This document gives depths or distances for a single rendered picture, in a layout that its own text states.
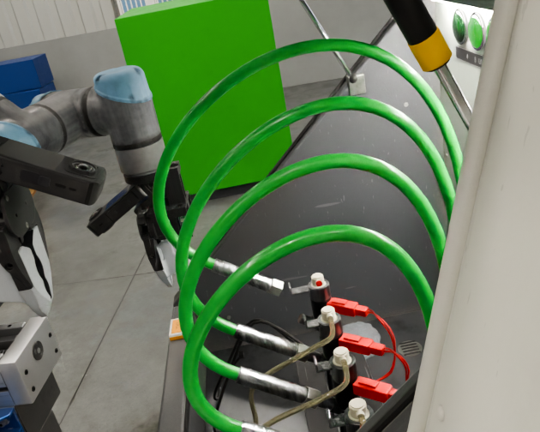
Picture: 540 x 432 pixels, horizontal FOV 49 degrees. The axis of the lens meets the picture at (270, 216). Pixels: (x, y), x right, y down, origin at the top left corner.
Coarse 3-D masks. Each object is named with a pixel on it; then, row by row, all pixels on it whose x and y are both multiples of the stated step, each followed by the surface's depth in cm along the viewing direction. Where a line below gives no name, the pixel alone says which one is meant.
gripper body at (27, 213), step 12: (0, 180) 54; (0, 192) 54; (12, 192) 56; (24, 192) 59; (0, 204) 54; (12, 204) 55; (24, 204) 58; (12, 216) 55; (24, 216) 58; (12, 228) 54; (24, 228) 57
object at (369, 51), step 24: (288, 48) 64; (312, 48) 64; (336, 48) 65; (360, 48) 65; (240, 72) 65; (408, 72) 66; (216, 96) 66; (432, 96) 68; (192, 120) 67; (168, 144) 68; (456, 144) 70; (168, 168) 69; (456, 168) 72; (168, 240) 73
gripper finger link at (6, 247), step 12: (0, 216) 55; (0, 228) 54; (0, 240) 54; (12, 240) 55; (0, 252) 54; (12, 252) 54; (12, 264) 55; (12, 276) 56; (24, 276) 56; (24, 288) 57
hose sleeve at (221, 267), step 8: (216, 264) 74; (224, 264) 74; (232, 264) 75; (216, 272) 75; (224, 272) 74; (232, 272) 75; (256, 280) 75; (264, 280) 76; (272, 280) 77; (264, 288) 76
